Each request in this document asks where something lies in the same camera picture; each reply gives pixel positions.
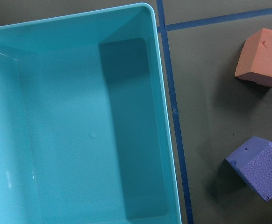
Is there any purple foam block left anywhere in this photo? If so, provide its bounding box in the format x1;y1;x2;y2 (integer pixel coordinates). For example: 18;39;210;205
225;136;272;202

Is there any orange foam block left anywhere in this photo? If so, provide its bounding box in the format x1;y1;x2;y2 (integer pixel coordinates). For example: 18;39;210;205
235;28;272;87

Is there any turquoise plastic bin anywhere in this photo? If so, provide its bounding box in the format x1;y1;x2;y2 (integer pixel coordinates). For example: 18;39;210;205
0;3;181;224

